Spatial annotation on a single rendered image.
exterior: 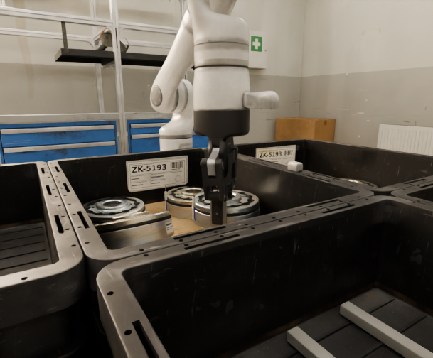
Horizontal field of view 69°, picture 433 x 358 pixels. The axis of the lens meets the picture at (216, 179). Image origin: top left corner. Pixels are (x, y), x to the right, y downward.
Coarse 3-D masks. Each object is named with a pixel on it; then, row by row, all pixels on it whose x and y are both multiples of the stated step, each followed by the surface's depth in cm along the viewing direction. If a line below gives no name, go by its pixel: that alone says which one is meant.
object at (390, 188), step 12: (240, 144) 71; (252, 144) 72; (264, 144) 74; (336, 144) 72; (348, 144) 71; (408, 156) 59; (420, 156) 57; (432, 156) 56; (336, 180) 39; (420, 180) 39; (432, 180) 39; (384, 192) 35
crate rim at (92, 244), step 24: (264, 168) 48; (72, 192) 34; (360, 192) 34; (72, 216) 27; (264, 216) 27; (288, 216) 27; (96, 240) 23; (168, 240) 23; (192, 240) 23; (96, 264) 20; (96, 288) 21
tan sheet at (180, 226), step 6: (150, 204) 61; (156, 204) 61; (162, 204) 61; (150, 210) 58; (156, 210) 58; (162, 210) 58; (174, 222) 52; (180, 222) 52; (186, 222) 52; (192, 222) 52; (174, 228) 50; (180, 228) 50; (186, 228) 50; (192, 228) 50; (198, 228) 50; (204, 228) 50; (174, 234) 48
